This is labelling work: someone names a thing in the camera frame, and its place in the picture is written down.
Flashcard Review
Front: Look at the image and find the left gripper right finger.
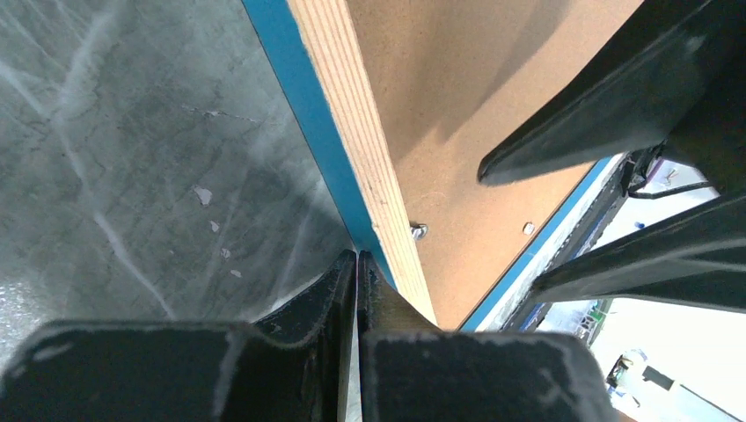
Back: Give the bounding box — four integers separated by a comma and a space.
356, 251, 618, 421

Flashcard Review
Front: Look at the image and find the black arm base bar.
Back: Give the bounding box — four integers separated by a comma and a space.
479, 155, 626, 330

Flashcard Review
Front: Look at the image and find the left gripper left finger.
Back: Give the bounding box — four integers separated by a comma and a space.
1, 251, 357, 421

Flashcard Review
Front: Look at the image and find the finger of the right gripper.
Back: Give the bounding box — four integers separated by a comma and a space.
477, 1, 745, 186
530, 194, 745, 313

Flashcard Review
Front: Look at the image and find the blue wooden picture frame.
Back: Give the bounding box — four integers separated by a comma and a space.
241, 0, 619, 333

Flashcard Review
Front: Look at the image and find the brown frame backing board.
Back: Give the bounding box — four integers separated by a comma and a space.
348, 1, 639, 330

